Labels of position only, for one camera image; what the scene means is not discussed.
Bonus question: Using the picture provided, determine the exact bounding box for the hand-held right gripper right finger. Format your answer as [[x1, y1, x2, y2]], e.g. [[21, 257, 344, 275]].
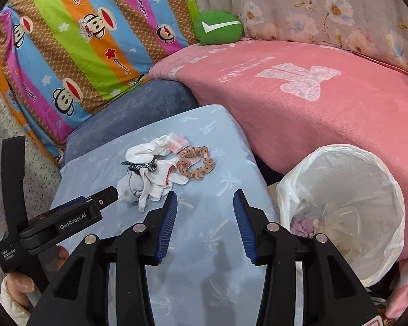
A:
[[233, 189, 378, 326]]

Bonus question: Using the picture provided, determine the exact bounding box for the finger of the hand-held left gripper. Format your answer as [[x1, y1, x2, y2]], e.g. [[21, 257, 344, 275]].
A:
[[1, 136, 27, 236], [73, 186, 119, 211]]

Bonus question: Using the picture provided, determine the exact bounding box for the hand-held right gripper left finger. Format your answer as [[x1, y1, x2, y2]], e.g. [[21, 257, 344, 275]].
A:
[[27, 190, 179, 326]]

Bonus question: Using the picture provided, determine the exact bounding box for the white ankle sock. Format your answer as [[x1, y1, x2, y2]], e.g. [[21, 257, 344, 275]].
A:
[[116, 168, 172, 213], [126, 135, 172, 164]]

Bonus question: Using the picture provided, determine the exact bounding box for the black white patterned band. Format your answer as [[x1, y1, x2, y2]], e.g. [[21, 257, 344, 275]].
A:
[[120, 159, 158, 173]]

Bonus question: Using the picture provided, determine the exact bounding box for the tan spotted scrunchie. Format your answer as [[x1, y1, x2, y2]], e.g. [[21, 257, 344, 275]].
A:
[[177, 146, 215, 179]]

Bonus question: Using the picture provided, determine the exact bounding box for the small pink packet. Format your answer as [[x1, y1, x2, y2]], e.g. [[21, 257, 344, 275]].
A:
[[166, 134, 188, 153]]

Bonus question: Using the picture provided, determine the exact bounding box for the clear plastic bag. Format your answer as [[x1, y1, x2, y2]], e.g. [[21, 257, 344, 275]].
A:
[[313, 205, 364, 259]]

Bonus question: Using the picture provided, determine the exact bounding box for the plastic trash bin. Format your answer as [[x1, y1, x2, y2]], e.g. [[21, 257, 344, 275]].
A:
[[277, 144, 406, 287]]

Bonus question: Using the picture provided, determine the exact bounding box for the person's left forearm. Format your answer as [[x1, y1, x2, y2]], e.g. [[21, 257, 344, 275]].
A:
[[0, 287, 33, 326]]

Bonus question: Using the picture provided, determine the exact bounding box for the person's left hand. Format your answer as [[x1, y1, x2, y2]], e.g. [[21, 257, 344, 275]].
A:
[[2, 244, 70, 299]]

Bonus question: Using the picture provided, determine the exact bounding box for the light blue covered stool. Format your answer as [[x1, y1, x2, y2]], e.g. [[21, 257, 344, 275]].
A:
[[49, 105, 279, 326]]

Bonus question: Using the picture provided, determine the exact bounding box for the blue-grey cushion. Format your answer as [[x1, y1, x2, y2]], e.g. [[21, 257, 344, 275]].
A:
[[59, 80, 199, 167]]

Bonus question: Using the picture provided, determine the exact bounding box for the striped monkey print pillow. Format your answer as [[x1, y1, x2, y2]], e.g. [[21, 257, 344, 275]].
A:
[[0, 0, 199, 167]]

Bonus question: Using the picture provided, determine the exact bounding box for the pink fleece blanket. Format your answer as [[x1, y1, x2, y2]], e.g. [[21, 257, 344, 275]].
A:
[[149, 39, 408, 262]]

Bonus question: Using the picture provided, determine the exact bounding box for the light pink quilt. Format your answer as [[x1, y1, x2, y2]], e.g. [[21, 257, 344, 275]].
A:
[[386, 255, 408, 326]]

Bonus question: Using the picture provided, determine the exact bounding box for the green round cushion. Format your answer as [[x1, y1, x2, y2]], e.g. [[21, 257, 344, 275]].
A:
[[193, 11, 243, 46]]

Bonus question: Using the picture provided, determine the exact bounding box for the floral grey quilt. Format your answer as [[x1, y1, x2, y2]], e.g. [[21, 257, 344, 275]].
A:
[[194, 0, 408, 79]]

